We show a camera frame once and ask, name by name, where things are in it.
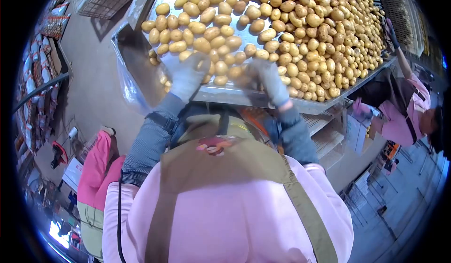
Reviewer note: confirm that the person's left hand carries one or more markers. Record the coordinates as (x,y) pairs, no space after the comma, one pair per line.
(186,79)

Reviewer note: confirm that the person's right hand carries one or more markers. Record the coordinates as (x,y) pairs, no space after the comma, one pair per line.
(273,81)

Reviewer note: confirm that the person's left fingers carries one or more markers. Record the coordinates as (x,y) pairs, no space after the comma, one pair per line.
(195,63)

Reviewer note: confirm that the person's right fingers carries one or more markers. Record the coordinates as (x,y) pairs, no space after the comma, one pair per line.
(257,74)

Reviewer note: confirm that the metal sorting table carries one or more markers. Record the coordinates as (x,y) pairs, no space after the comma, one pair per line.
(243,95)

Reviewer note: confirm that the black wrist band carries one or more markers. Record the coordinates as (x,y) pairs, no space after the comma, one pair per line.
(160,120)
(282,125)

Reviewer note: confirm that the clear plastic bag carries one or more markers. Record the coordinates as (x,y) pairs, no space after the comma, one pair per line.
(132,83)

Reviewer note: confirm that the pile of potatoes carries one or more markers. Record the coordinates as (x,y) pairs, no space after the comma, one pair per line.
(310,34)

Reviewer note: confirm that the white perforated crate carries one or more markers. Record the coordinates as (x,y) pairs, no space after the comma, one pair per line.
(326,136)

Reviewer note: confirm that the person's body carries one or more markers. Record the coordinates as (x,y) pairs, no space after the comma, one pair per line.
(225,199)

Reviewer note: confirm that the stack of filled sacks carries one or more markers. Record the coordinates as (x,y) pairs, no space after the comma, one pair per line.
(37,69)

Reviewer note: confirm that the black curved bar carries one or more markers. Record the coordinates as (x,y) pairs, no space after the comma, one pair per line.
(38,90)

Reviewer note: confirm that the red black tool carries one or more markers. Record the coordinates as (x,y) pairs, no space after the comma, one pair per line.
(59,154)

